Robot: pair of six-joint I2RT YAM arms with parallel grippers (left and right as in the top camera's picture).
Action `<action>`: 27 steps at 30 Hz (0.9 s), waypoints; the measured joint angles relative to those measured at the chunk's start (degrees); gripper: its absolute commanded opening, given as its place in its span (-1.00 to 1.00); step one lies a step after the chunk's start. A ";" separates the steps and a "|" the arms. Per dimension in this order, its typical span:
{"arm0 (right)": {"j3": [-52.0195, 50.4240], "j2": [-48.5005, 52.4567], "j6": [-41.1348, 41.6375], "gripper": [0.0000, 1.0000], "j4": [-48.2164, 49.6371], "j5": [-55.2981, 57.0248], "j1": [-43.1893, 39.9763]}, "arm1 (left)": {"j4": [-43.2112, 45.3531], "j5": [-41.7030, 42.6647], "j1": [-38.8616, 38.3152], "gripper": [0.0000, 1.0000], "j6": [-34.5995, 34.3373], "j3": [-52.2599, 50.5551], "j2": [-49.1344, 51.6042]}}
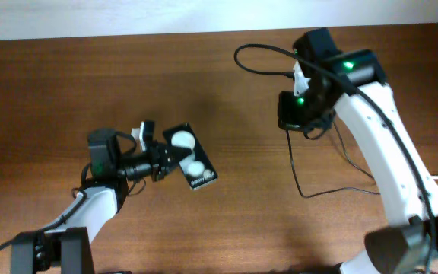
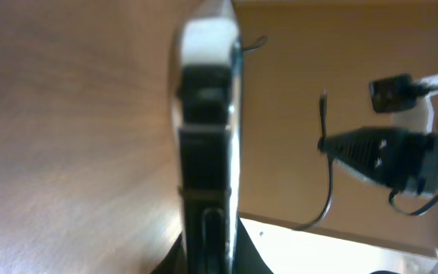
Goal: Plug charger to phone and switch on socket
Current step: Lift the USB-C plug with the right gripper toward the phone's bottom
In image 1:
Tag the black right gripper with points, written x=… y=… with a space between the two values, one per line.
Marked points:
x=286 y=119

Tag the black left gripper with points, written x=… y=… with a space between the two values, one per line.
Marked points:
x=160 y=164

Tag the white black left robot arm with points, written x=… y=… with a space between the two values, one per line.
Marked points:
x=65 y=242

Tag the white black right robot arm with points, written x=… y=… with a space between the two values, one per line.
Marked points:
x=330 y=84

